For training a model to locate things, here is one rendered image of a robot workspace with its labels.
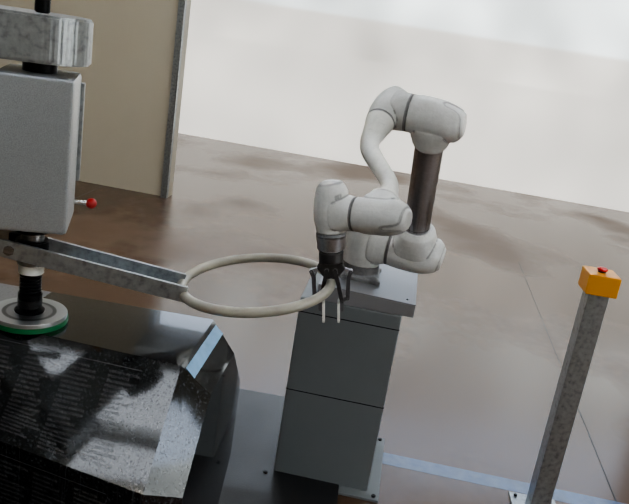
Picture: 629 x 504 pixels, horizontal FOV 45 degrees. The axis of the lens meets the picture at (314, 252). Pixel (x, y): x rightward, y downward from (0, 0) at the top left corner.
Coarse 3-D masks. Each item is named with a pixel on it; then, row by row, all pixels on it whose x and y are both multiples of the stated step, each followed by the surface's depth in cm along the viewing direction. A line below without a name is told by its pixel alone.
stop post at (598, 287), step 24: (600, 288) 284; (600, 312) 288; (576, 336) 292; (576, 360) 295; (576, 384) 297; (552, 408) 307; (576, 408) 300; (552, 432) 304; (552, 456) 307; (552, 480) 310
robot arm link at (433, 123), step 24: (408, 120) 253; (432, 120) 250; (456, 120) 249; (432, 144) 255; (432, 168) 265; (408, 192) 278; (432, 192) 273; (408, 240) 286; (432, 240) 287; (408, 264) 292; (432, 264) 290
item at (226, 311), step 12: (204, 264) 246; (216, 264) 248; (228, 264) 251; (300, 264) 249; (312, 264) 245; (192, 276) 239; (324, 288) 224; (192, 300) 217; (300, 300) 215; (312, 300) 217; (204, 312) 215; (216, 312) 212; (228, 312) 211; (240, 312) 210; (252, 312) 210; (264, 312) 210; (276, 312) 211; (288, 312) 213
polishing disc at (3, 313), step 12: (12, 300) 227; (48, 300) 231; (0, 312) 217; (12, 312) 219; (48, 312) 222; (60, 312) 224; (0, 324) 213; (12, 324) 211; (24, 324) 212; (36, 324) 213; (48, 324) 215
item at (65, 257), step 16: (0, 240) 207; (0, 256) 209; (16, 256) 210; (32, 256) 211; (48, 256) 212; (64, 256) 212; (80, 256) 224; (96, 256) 225; (112, 256) 226; (64, 272) 214; (80, 272) 215; (96, 272) 216; (112, 272) 217; (128, 272) 218; (144, 272) 230; (160, 272) 231; (176, 272) 232; (128, 288) 219; (144, 288) 220; (160, 288) 221; (176, 288) 222
